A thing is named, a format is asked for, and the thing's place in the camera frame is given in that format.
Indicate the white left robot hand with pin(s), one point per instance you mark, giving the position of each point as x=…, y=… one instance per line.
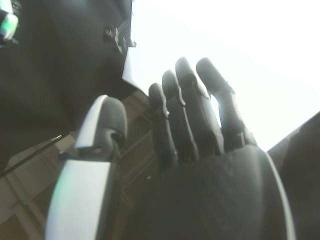
x=212, y=195

